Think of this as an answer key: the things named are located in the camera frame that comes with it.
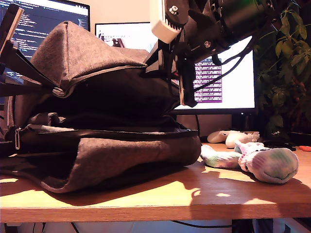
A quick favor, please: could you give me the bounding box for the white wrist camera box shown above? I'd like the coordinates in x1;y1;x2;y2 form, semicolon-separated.
150;0;192;45

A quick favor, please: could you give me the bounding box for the monitor with dark code screen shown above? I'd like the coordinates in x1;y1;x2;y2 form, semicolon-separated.
0;0;91;84

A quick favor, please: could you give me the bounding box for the dark table leg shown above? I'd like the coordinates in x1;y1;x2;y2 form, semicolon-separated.
232;219;253;233

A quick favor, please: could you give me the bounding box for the black monitor cable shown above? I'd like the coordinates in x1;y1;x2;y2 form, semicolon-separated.
195;115;203;137

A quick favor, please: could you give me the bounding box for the pastel tie-dye sock pair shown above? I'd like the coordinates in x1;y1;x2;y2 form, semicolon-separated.
200;140;299;184

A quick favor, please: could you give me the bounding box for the grey fabric backpack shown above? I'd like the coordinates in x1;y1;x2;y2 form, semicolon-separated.
0;20;202;194

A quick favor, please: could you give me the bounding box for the green leafy potted plant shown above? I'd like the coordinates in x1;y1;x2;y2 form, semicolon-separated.
252;2;311;146

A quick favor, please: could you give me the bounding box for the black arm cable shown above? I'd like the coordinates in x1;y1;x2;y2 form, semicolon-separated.
193;36;258;94

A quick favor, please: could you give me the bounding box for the white game controller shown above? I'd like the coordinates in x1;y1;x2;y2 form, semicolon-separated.
207;130;260;149

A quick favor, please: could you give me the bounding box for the monitor with white screen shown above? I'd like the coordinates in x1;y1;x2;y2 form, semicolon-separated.
94;21;256;116

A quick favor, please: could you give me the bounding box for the black cable under table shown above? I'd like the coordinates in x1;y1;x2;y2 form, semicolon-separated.
170;220;233;229

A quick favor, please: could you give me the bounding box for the black monitor stand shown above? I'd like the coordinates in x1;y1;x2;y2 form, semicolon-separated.
230;114;256;132

